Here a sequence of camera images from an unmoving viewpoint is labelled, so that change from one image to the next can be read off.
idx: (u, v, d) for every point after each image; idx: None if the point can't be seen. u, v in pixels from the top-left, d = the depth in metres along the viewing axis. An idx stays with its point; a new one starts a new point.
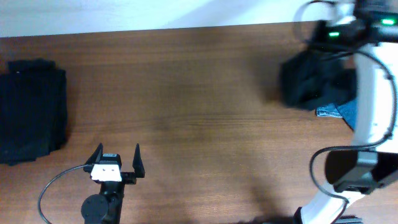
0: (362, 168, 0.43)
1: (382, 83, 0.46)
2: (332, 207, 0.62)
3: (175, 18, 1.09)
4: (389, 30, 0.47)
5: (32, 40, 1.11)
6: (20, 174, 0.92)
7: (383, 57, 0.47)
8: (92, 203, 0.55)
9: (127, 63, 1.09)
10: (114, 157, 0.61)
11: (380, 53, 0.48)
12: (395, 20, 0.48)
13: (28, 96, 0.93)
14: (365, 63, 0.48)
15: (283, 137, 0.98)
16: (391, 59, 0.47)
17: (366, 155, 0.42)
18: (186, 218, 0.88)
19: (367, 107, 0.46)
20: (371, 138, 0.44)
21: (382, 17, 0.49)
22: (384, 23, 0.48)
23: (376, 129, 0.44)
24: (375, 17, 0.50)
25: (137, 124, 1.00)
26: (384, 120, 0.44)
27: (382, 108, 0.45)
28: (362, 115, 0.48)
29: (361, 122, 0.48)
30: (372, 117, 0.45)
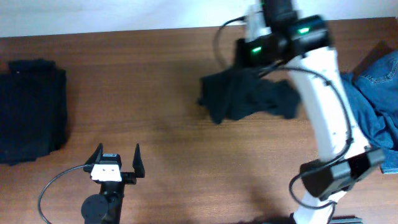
0: (339, 180, 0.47)
1: (325, 93, 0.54)
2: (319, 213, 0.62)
3: (175, 18, 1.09)
4: (306, 38, 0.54)
5: (32, 40, 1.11)
6: (20, 174, 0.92)
7: (316, 66, 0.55)
8: (92, 203, 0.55)
9: (127, 63, 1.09)
10: (114, 157, 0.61)
11: (312, 62, 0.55)
12: (309, 27, 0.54)
13: (28, 97, 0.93)
14: (304, 78, 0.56)
15: (283, 137, 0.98)
16: (321, 66, 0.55)
17: (339, 169, 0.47)
18: (186, 218, 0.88)
19: (321, 119, 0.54)
20: (337, 148, 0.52)
21: (298, 28, 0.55)
22: (301, 33, 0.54)
23: (337, 138, 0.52)
24: (292, 29, 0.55)
25: (137, 124, 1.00)
26: (339, 127, 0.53)
27: (333, 116, 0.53)
28: (319, 127, 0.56)
29: (323, 135, 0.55)
30: (329, 127, 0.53)
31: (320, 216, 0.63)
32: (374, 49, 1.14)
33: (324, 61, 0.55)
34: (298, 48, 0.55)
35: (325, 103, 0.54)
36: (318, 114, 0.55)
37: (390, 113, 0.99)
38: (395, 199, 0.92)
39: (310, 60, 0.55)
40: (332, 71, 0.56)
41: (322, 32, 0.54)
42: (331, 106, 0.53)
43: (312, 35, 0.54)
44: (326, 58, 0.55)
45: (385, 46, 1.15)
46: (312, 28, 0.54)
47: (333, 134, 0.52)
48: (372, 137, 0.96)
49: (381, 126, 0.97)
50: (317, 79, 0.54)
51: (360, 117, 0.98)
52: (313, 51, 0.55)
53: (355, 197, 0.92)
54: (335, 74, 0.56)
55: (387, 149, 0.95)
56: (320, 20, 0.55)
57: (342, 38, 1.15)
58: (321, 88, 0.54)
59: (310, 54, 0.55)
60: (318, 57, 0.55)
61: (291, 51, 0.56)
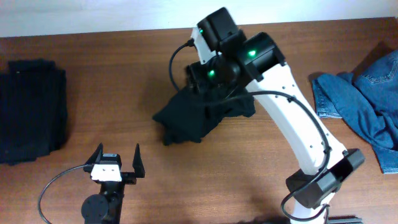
0: (328, 190, 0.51)
1: (291, 110, 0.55)
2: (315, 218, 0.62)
3: (175, 18, 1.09)
4: (257, 60, 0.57)
5: (32, 40, 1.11)
6: (20, 173, 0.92)
7: (275, 85, 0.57)
8: (92, 203, 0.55)
9: (127, 63, 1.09)
10: (114, 157, 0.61)
11: (270, 82, 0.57)
12: (256, 49, 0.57)
13: (28, 97, 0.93)
14: (267, 99, 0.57)
15: (283, 137, 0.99)
16: (278, 84, 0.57)
17: (326, 180, 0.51)
18: (186, 218, 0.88)
19: (294, 137, 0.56)
20: (317, 160, 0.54)
21: (247, 53, 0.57)
22: (252, 56, 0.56)
23: (314, 150, 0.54)
24: (241, 55, 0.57)
25: (138, 124, 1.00)
26: (313, 139, 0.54)
27: (305, 131, 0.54)
28: (295, 144, 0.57)
29: (300, 150, 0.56)
30: (305, 143, 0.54)
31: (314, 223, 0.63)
32: (374, 49, 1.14)
33: (280, 78, 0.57)
34: (254, 73, 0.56)
35: (295, 121, 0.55)
36: (290, 132, 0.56)
37: (390, 113, 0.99)
38: (395, 199, 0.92)
39: (268, 80, 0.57)
40: (291, 86, 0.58)
41: (270, 51, 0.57)
42: (300, 121, 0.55)
43: (261, 56, 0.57)
44: (282, 74, 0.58)
45: (385, 47, 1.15)
46: (260, 49, 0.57)
47: (310, 148, 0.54)
48: (372, 136, 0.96)
49: (381, 126, 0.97)
50: (280, 98, 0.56)
51: (360, 117, 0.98)
52: (267, 71, 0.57)
53: (355, 197, 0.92)
54: (294, 88, 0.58)
55: (387, 149, 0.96)
56: (263, 39, 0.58)
57: (343, 38, 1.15)
58: (286, 107, 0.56)
59: (265, 75, 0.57)
60: (275, 75, 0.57)
61: (246, 76, 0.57)
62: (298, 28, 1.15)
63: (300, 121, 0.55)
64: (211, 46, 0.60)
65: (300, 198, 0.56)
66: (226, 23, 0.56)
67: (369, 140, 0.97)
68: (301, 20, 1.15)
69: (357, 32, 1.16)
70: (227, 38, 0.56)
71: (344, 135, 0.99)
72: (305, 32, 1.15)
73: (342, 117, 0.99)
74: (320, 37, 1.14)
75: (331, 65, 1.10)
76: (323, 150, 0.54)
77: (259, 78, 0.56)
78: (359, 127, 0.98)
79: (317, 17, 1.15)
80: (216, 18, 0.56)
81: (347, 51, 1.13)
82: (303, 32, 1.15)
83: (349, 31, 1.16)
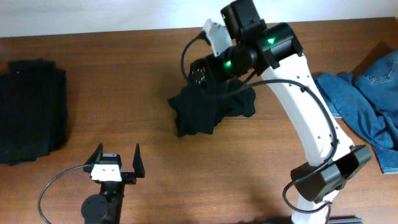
0: (331, 182, 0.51)
1: (303, 99, 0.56)
2: (317, 215, 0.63)
3: (175, 18, 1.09)
4: (275, 49, 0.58)
5: (32, 40, 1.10)
6: (20, 174, 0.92)
7: (289, 74, 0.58)
8: (92, 203, 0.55)
9: (128, 63, 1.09)
10: (114, 157, 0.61)
11: (285, 70, 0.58)
12: (275, 37, 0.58)
13: (28, 96, 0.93)
14: (281, 88, 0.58)
15: (283, 137, 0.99)
16: (294, 73, 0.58)
17: (329, 172, 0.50)
18: (186, 218, 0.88)
19: (303, 126, 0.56)
20: (323, 151, 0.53)
21: (267, 40, 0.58)
22: (270, 44, 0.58)
23: (322, 142, 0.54)
24: (260, 42, 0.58)
25: (138, 124, 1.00)
26: (322, 130, 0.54)
27: (314, 121, 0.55)
28: (304, 135, 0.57)
29: (308, 141, 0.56)
30: (313, 132, 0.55)
31: (316, 219, 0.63)
32: (374, 49, 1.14)
33: (296, 67, 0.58)
34: (270, 60, 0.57)
35: (306, 110, 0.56)
36: (300, 121, 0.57)
37: (390, 113, 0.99)
38: (395, 199, 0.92)
39: (283, 68, 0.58)
40: (306, 77, 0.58)
41: (289, 40, 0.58)
42: (311, 111, 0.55)
43: (280, 45, 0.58)
44: (298, 64, 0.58)
45: (385, 46, 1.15)
46: (279, 38, 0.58)
47: (318, 138, 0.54)
48: (372, 136, 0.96)
49: (381, 126, 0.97)
50: (293, 87, 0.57)
51: (360, 116, 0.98)
52: (283, 60, 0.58)
53: (355, 197, 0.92)
54: (310, 79, 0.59)
55: (387, 149, 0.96)
56: (284, 28, 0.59)
57: (342, 38, 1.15)
58: (299, 96, 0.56)
59: (282, 63, 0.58)
60: (290, 65, 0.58)
61: (262, 63, 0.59)
62: (298, 29, 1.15)
63: (310, 111, 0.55)
64: (231, 32, 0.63)
65: (303, 189, 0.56)
66: (249, 13, 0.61)
67: (368, 140, 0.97)
68: (301, 20, 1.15)
69: (356, 32, 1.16)
70: (248, 26, 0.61)
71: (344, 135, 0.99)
72: (305, 32, 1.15)
73: (342, 117, 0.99)
74: (320, 37, 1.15)
75: (331, 65, 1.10)
76: (330, 142, 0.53)
77: (274, 65, 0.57)
78: (359, 127, 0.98)
79: (317, 17, 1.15)
80: (240, 6, 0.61)
81: (347, 51, 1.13)
82: (303, 32, 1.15)
83: (349, 31, 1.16)
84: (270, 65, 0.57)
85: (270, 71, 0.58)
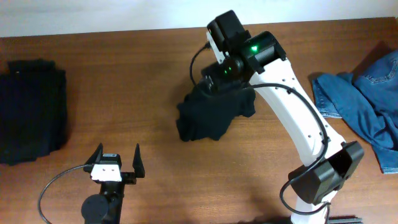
0: (326, 181, 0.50)
1: (290, 101, 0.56)
2: (315, 216, 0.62)
3: (175, 18, 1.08)
4: (259, 56, 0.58)
5: (31, 40, 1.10)
6: (20, 173, 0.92)
7: (275, 78, 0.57)
8: (92, 203, 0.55)
9: (127, 63, 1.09)
10: (114, 157, 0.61)
11: (271, 74, 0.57)
12: (259, 45, 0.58)
13: (28, 96, 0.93)
14: (268, 91, 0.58)
15: (282, 137, 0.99)
16: (278, 77, 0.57)
17: (323, 170, 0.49)
18: (186, 218, 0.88)
19: (294, 127, 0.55)
20: (316, 150, 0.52)
21: (249, 48, 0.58)
22: (254, 51, 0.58)
23: (313, 140, 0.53)
24: (245, 50, 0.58)
25: (138, 124, 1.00)
26: (311, 129, 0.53)
27: (304, 121, 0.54)
28: (295, 135, 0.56)
29: (300, 142, 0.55)
30: (303, 132, 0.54)
31: (315, 219, 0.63)
32: (374, 49, 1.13)
33: (280, 71, 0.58)
34: (255, 66, 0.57)
35: (294, 111, 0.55)
36: (290, 122, 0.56)
37: (390, 113, 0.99)
38: (395, 199, 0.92)
39: (269, 72, 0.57)
40: (291, 79, 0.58)
41: (272, 47, 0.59)
42: (299, 112, 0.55)
43: (263, 52, 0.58)
44: (282, 68, 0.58)
45: (386, 46, 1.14)
46: (262, 45, 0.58)
47: (308, 137, 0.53)
48: (372, 136, 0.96)
49: (382, 126, 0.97)
50: (279, 89, 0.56)
51: (360, 116, 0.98)
52: (268, 65, 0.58)
53: (355, 197, 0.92)
54: (295, 81, 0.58)
55: (387, 149, 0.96)
56: (266, 37, 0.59)
57: (342, 38, 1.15)
58: (286, 98, 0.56)
59: (267, 68, 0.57)
60: (274, 69, 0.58)
61: (249, 70, 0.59)
62: (298, 28, 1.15)
63: (298, 112, 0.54)
64: (219, 43, 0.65)
65: (301, 191, 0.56)
66: (233, 25, 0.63)
67: (368, 140, 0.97)
68: (301, 20, 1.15)
69: (356, 32, 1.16)
70: (233, 37, 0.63)
71: (344, 135, 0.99)
72: (305, 32, 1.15)
73: (342, 117, 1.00)
74: (320, 37, 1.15)
75: (331, 65, 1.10)
76: (321, 140, 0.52)
77: (259, 70, 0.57)
78: (359, 127, 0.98)
79: (317, 17, 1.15)
80: (224, 20, 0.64)
81: (347, 51, 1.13)
82: (303, 31, 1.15)
83: (349, 30, 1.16)
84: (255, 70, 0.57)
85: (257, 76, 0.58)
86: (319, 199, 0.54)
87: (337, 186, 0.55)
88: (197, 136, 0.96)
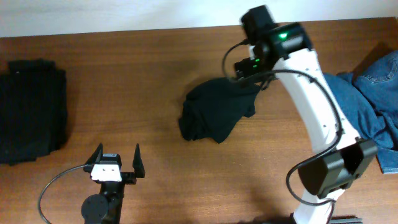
0: (334, 172, 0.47)
1: (310, 89, 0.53)
2: (320, 210, 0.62)
3: (175, 18, 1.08)
4: (286, 43, 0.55)
5: (31, 40, 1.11)
6: (20, 173, 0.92)
7: (298, 65, 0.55)
8: (92, 203, 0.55)
9: (127, 63, 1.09)
10: (114, 157, 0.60)
11: (296, 61, 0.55)
12: (288, 33, 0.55)
13: (29, 96, 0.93)
14: (290, 78, 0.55)
15: (283, 137, 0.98)
16: (303, 65, 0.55)
17: (333, 159, 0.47)
18: (186, 218, 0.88)
19: (310, 115, 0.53)
20: (328, 140, 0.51)
21: (278, 34, 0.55)
22: (282, 38, 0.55)
23: (328, 131, 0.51)
24: (273, 36, 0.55)
25: (138, 124, 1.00)
26: (328, 120, 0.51)
27: (321, 111, 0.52)
28: (310, 124, 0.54)
29: (314, 132, 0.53)
30: (319, 121, 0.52)
31: (319, 213, 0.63)
32: (374, 49, 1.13)
33: (306, 60, 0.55)
34: (281, 52, 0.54)
35: (313, 100, 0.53)
36: (307, 111, 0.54)
37: (390, 113, 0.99)
38: (395, 199, 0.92)
39: (293, 60, 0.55)
40: (316, 70, 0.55)
41: (300, 37, 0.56)
42: (318, 101, 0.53)
43: (291, 40, 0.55)
44: (308, 58, 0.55)
45: (385, 46, 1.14)
46: (291, 33, 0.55)
47: (323, 127, 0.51)
48: (372, 136, 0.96)
49: (382, 126, 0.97)
50: (301, 77, 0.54)
51: (360, 117, 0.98)
52: (295, 53, 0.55)
53: (355, 197, 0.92)
54: (319, 71, 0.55)
55: (387, 149, 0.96)
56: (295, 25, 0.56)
57: (342, 38, 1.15)
58: (306, 86, 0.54)
59: (292, 55, 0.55)
60: (299, 56, 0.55)
61: (273, 56, 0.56)
62: None
63: (318, 101, 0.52)
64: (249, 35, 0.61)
65: (308, 181, 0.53)
66: (265, 18, 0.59)
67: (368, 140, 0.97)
68: (300, 20, 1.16)
69: (356, 32, 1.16)
70: (263, 28, 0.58)
71: None
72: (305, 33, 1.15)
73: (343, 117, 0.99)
74: (319, 38, 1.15)
75: (331, 65, 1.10)
76: (335, 132, 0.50)
77: (285, 55, 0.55)
78: (359, 127, 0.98)
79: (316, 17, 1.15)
80: (255, 11, 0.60)
81: (347, 51, 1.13)
82: None
83: (349, 31, 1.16)
84: (281, 56, 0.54)
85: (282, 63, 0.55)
86: (324, 191, 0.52)
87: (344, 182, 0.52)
88: (197, 137, 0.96)
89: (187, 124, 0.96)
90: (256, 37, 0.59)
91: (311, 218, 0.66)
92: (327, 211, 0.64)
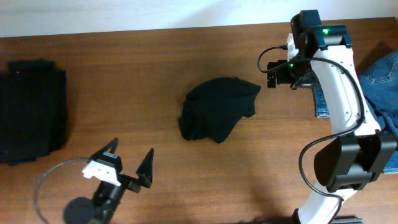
0: (346, 157, 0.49)
1: (339, 79, 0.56)
2: (329, 203, 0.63)
3: (175, 18, 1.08)
4: (327, 39, 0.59)
5: (31, 40, 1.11)
6: (19, 173, 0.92)
7: (334, 56, 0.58)
8: (76, 206, 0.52)
9: (128, 63, 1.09)
10: (113, 159, 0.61)
11: (334, 53, 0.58)
12: (330, 30, 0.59)
13: (28, 96, 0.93)
14: (323, 66, 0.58)
15: (283, 137, 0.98)
16: (338, 58, 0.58)
17: (349, 143, 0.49)
18: (186, 218, 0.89)
19: (336, 102, 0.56)
20: (347, 126, 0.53)
21: (321, 30, 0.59)
22: (324, 34, 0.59)
23: (349, 117, 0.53)
24: (317, 30, 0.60)
25: (138, 124, 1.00)
26: (352, 107, 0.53)
27: (347, 99, 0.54)
28: (334, 111, 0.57)
29: (336, 118, 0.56)
30: (342, 107, 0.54)
31: (326, 206, 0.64)
32: (374, 50, 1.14)
33: (342, 53, 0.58)
34: (321, 43, 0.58)
35: (341, 88, 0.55)
36: (334, 98, 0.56)
37: (390, 113, 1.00)
38: (395, 199, 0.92)
39: (332, 50, 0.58)
40: (350, 65, 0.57)
41: (341, 37, 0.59)
42: (347, 89, 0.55)
43: (332, 38, 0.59)
44: (346, 53, 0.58)
45: (385, 47, 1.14)
46: (334, 32, 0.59)
47: (346, 113, 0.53)
48: None
49: (382, 126, 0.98)
50: (334, 68, 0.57)
51: None
52: (334, 46, 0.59)
53: (354, 197, 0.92)
54: (352, 67, 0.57)
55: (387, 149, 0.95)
56: (340, 27, 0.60)
57: None
58: (337, 75, 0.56)
59: (330, 48, 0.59)
60: (337, 51, 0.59)
61: (314, 48, 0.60)
62: None
63: (346, 89, 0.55)
64: (295, 30, 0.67)
65: (322, 170, 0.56)
66: (314, 20, 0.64)
67: None
68: None
69: (356, 32, 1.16)
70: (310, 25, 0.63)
71: None
72: None
73: None
74: None
75: None
76: (356, 119, 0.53)
77: (323, 46, 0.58)
78: None
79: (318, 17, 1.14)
80: (308, 11, 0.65)
81: None
82: None
83: (349, 31, 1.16)
84: (319, 46, 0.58)
85: (319, 53, 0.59)
86: (335, 183, 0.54)
87: (356, 179, 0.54)
88: (198, 137, 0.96)
89: (189, 124, 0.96)
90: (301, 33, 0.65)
91: (318, 209, 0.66)
92: (334, 206, 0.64)
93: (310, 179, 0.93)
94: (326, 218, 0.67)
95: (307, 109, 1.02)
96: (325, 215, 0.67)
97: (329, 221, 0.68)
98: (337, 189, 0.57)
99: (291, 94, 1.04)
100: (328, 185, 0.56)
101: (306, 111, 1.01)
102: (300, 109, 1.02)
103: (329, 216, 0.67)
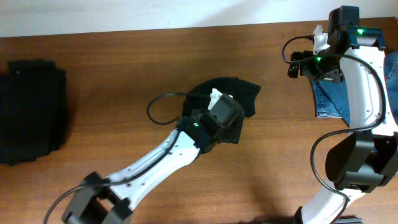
0: (358, 153, 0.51)
1: (364, 78, 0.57)
2: (333, 201, 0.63)
3: (175, 17, 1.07)
4: (360, 40, 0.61)
5: (32, 40, 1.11)
6: (20, 173, 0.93)
7: (364, 56, 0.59)
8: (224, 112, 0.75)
9: (129, 63, 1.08)
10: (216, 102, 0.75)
11: (364, 53, 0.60)
12: (365, 32, 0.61)
13: (28, 96, 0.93)
14: (352, 65, 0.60)
15: (283, 137, 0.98)
16: (368, 58, 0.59)
17: (364, 140, 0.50)
18: (186, 218, 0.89)
19: (359, 99, 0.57)
20: (366, 124, 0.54)
21: (356, 30, 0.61)
22: (358, 34, 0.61)
23: (370, 116, 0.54)
24: (351, 30, 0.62)
25: (138, 124, 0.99)
26: (374, 106, 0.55)
27: (370, 98, 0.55)
28: (355, 109, 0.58)
29: (356, 115, 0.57)
30: (364, 106, 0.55)
31: (331, 204, 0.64)
32: None
33: (373, 55, 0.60)
34: (352, 42, 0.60)
35: (366, 88, 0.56)
36: (357, 96, 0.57)
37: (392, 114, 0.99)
38: (395, 199, 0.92)
39: (363, 51, 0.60)
40: (379, 67, 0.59)
41: (375, 39, 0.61)
42: (371, 89, 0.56)
43: (365, 38, 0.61)
44: (375, 54, 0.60)
45: (387, 47, 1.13)
46: (370, 33, 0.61)
47: (366, 111, 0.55)
48: None
49: None
50: (363, 67, 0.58)
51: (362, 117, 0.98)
52: (365, 47, 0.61)
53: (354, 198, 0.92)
54: (380, 69, 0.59)
55: None
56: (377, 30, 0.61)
57: None
58: (363, 74, 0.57)
59: (361, 48, 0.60)
60: (367, 52, 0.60)
61: (345, 46, 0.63)
62: (298, 28, 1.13)
63: (370, 89, 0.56)
64: (331, 26, 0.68)
65: (333, 166, 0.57)
66: (351, 18, 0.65)
67: None
68: (302, 20, 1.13)
69: None
70: (346, 23, 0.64)
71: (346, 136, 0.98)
72: (306, 32, 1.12)
73: (342, 117, 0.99)
74: None
75: None
76: (375, 119, 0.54)
77: (354, 45, 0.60)
78: None
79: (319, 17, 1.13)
80: (347, 8, 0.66)
81: None
82: (305, 31, 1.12)
83: None
84: (351, 45, 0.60)
85: (349, 51, 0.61)
86: (343, 180, 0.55)
87: (366, 180, 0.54)
88: None
89: None
90: (335, 29, 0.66)
91: (321, 208, 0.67)
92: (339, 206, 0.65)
93: (310, 180, 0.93)
94: (331, 215, 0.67)
95: (308, 109, 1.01)
96: (330, 213, 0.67)
97: (334, 218, 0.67)
98: (345, 188, 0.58)
99: (291, 95, 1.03)
100: (336, 182, 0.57)
101: (306, 111, 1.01)
102: (300, 109, 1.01)
103: (334, 213, 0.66)
